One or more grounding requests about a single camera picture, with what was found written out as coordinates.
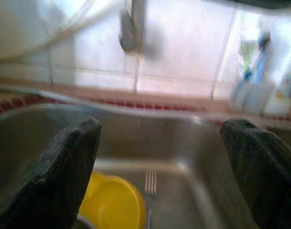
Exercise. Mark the grey metal faucet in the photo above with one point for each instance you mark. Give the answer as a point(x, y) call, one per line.
point(131, 31)

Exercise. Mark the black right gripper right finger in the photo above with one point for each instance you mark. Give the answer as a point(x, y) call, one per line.
point(266, 181)

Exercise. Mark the stainless steel fork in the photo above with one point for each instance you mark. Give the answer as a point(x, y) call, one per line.
point(150, 183)

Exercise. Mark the black wall object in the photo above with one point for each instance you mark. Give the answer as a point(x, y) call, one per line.
point(266, 2)

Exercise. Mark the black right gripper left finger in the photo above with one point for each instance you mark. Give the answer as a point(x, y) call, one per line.
point(50, 181)

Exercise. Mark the stainless steel sink basin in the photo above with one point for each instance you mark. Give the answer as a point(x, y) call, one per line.
point(171, 148)

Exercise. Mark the small clear bottle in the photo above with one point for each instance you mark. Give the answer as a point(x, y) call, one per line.
point(252, 95)

